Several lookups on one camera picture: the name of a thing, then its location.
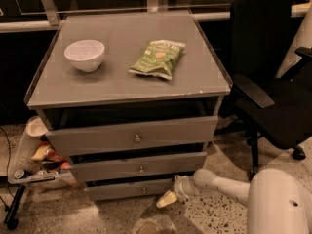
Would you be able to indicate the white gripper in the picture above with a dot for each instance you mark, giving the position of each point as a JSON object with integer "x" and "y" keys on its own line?
{"x": 182, "y": 186}

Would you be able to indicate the grey bottom drawer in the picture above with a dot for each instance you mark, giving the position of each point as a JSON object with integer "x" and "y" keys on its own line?
{"x": 129, "y": 189}

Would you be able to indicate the grey drawer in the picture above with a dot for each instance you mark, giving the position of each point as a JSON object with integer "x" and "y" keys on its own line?
{"x": 129, "y": 189}
{"x": 120, "y": 137}
{"x": 135, "y": 167}

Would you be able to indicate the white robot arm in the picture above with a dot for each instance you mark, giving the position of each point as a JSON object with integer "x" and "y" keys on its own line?
{"x": 276, "y": 202}

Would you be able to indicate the grey middle drawer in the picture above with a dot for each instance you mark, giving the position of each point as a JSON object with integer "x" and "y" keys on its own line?
{"x": 135, "y": 167}

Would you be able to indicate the grey top drawer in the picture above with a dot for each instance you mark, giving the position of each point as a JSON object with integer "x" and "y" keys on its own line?
{"x": 120, "y": 137}

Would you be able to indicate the grey drawer cabinet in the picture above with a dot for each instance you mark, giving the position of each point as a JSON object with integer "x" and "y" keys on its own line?
{"x": 67, "y": 98}

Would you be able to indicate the red snack packet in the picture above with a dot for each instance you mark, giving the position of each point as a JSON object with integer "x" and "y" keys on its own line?
{"x": 53, "y": 156}

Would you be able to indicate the yellow snack packet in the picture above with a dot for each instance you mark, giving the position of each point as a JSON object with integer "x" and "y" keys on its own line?
{"x": 41, "y": 153}

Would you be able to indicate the green chip bag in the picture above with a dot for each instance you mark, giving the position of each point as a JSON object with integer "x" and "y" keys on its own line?
{"x": 158, "y": 59}

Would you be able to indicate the soda can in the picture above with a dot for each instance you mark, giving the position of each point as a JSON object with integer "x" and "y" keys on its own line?
{"x": 19, "y": 174}

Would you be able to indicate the black bin stand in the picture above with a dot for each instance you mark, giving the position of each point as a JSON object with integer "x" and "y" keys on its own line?
{"x": 10, "y": 219}

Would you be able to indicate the white ceramic bowl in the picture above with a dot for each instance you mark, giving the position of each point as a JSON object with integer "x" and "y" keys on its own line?
{"x": 85, "y": 55}

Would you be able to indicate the black office chair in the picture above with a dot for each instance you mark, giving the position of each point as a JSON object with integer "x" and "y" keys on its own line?
{"x": 278, "y": 109}

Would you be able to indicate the metal railing bar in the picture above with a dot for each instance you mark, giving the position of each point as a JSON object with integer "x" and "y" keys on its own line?
{"x": 41, "y": 15}

